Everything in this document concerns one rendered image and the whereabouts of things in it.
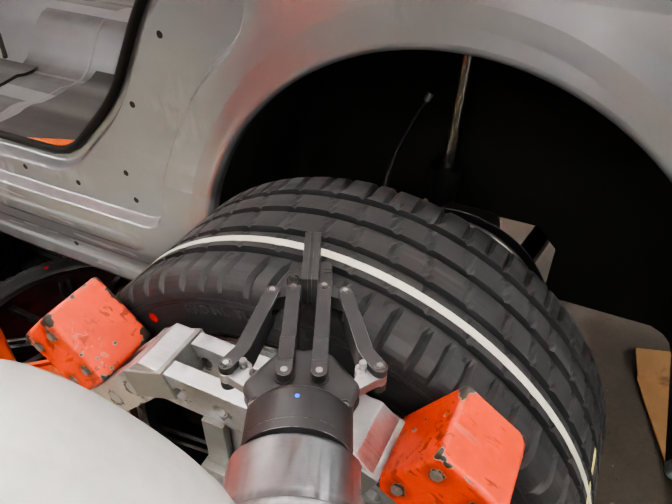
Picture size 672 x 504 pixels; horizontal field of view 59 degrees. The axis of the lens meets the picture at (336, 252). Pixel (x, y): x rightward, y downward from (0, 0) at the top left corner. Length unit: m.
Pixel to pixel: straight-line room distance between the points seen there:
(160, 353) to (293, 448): 0.26
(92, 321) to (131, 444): 0.46
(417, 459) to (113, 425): 0.30
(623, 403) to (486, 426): 1.68
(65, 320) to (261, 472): 0.36
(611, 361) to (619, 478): 0.46
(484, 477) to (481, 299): 0.20
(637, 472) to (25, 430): 1.90
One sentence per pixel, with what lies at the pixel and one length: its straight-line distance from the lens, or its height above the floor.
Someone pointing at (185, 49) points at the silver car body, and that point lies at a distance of 0.93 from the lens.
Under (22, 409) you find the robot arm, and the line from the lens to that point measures 0.21.
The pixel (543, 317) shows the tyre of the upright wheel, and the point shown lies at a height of 1.10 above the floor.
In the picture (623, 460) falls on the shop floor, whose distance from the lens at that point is 2.02.
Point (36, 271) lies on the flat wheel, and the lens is 1.83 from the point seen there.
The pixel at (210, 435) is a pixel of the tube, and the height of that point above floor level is 1.06.
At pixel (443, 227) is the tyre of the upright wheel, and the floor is 1.17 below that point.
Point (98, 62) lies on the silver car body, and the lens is 2.21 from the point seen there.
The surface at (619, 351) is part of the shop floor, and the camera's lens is 2.33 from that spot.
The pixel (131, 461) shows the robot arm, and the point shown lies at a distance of 0.22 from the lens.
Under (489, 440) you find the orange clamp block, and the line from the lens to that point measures 0.50.
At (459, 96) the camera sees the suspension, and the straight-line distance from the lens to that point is 1.02.
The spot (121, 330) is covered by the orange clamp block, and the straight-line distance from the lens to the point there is 0.68.
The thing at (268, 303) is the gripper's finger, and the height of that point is 1.21.
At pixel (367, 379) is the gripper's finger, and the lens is 0.45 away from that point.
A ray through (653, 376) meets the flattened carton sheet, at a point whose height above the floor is 0.01.
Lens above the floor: 1.54
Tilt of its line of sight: 38 degrees down
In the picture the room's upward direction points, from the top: straight up
